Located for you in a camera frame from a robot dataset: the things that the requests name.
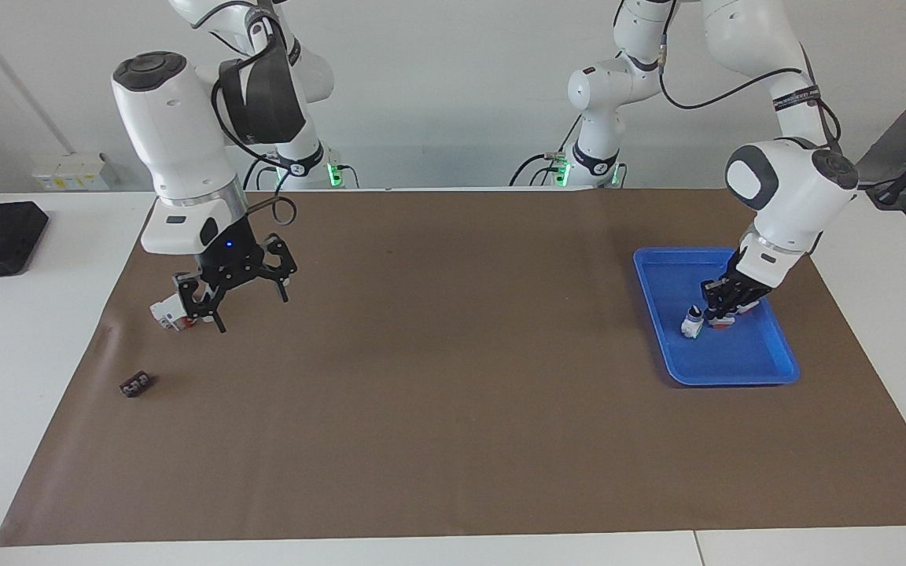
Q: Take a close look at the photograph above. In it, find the black left arm base cable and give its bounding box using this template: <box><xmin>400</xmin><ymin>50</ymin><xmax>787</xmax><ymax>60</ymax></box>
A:
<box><xmin>509</xmin><ymin>116</ymin><xmax>584</xmax><ymax>188</ymax></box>

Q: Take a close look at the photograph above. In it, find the black right arm base cable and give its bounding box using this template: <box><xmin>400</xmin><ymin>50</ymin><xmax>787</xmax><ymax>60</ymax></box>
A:
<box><xmin>241</xmin><ymin>153</ymin><xmax>296</xmax><ymax>192</ymax></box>

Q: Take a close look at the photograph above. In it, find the white circuit breaker red lever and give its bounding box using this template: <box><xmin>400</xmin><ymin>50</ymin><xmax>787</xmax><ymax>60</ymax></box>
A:
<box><xmin>149</xmin><ymin>288</ymin><xmax>201</xmax><ymax>333</ymax></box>

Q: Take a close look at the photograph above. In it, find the brown table mat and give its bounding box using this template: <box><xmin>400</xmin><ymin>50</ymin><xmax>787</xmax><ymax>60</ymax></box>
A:
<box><xmin>0</xmin><ymin>187</ymin><xmax>906</xmax><ymax>547</ymax></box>

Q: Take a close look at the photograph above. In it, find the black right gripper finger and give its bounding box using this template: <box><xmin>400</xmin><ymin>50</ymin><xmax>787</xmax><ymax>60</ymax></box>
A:
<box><xmin>264</xmin><ymin>234</ymin><xmax>298</xmax><ymax>303</ymax></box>
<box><xmin>176</xmin><ymin>271</ymin><xmax>226</xmax><ymax>333</ymax></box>

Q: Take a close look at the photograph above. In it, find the blue plastic tray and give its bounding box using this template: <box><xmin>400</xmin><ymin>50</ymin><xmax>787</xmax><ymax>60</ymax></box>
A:
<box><xmin>632</xmin><ymin>247</ymin><xmax>801</xmax><ymax>387</ymax></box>

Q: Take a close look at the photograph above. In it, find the white wall outlet box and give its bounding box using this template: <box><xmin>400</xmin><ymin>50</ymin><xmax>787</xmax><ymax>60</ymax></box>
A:
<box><xmin>31</xmin><ymin>153</ymin><xmax>120</xmax><ymax>192</ymax></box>

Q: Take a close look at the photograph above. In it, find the black arm base cable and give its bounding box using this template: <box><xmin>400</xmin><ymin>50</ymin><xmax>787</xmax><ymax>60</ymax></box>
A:
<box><xmin>509</xmin><ymin>116</ymin><xmax>584</xmax><ymax>188</ymax></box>
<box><xmin>241</xmin><ymin>153</ymin><xmax>296</xmax><ymax>192</ymax></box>

